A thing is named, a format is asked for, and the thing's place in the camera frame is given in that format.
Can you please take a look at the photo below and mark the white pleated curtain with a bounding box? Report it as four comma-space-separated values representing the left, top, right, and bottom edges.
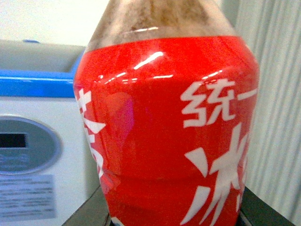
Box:
236, 0, 301, 226

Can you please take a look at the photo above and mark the grey instruction sticker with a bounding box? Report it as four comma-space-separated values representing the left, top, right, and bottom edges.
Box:
0, 175, 56, 222

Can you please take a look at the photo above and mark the white chest freezer blue rim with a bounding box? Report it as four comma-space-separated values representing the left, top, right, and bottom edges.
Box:
0, 40, 99, 226

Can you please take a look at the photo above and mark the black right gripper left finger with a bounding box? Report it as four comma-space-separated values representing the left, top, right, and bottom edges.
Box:
63, 186, 111, 226

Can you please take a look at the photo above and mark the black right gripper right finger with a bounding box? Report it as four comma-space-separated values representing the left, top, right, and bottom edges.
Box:
238, 187, 294, 226

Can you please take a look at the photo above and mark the grey oval control panel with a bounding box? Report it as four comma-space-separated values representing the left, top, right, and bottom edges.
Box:
0, 115, 62, 176

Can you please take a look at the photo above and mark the red label iced tea bottle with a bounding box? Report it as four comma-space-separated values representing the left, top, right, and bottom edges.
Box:
74, 0, 259, 226

